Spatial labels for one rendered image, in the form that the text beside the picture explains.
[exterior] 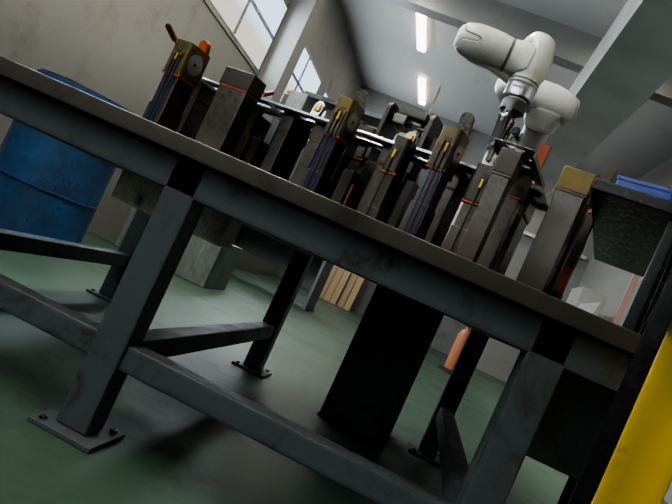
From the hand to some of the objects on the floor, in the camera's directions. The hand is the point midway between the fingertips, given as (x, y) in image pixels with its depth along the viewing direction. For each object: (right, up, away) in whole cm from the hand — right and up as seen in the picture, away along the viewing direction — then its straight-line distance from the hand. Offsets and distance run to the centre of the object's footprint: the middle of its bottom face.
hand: (488, 163), depth 186 cm
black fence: (+14, -122, 0) cm, 122 cm away
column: (-37, -101, +84) cm, 136 cm away
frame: (-55, -90, +20) cm, 108 cm away
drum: (-226, -17, +177) cm, 288 cm away
